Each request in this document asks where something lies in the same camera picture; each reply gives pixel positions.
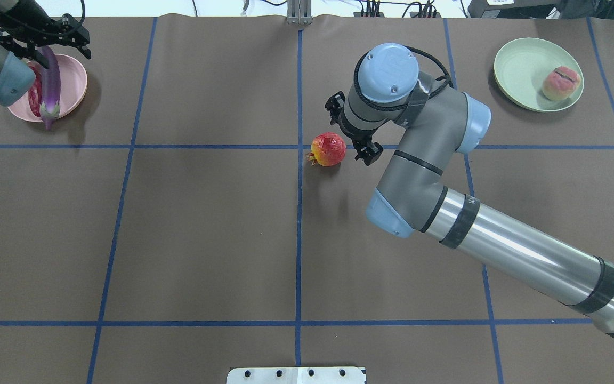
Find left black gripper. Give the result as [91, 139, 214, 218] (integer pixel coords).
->
[0, 15, 92, 60]

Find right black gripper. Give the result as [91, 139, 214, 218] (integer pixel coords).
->
[324, 92, 384, 166]

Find red pomegranate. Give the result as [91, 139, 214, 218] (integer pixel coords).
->
[305, 132, 348, 167]

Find purple eggplant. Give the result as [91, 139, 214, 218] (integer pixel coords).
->
[41, 46, 61, 131]

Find red chili pepper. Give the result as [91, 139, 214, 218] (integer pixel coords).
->
[27, 62, 43, 117]

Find yellow pink peach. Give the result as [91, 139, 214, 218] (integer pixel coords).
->
[542, 66, 582, 101]

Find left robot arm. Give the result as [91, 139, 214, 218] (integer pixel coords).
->
[0, 1, 92, 127]

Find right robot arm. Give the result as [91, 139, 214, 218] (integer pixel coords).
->
[325, 42, 614, 338]

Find pink plate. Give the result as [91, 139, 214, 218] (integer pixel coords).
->
[8, 54, 88, 123]

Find green plate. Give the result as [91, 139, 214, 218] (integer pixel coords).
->
[493, 37, 585, 113]

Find aluminium frame post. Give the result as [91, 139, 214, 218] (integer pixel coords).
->
[286, 0, 313, 25]

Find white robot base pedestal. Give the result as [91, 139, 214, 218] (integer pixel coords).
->
[225, 366, 367, 383]

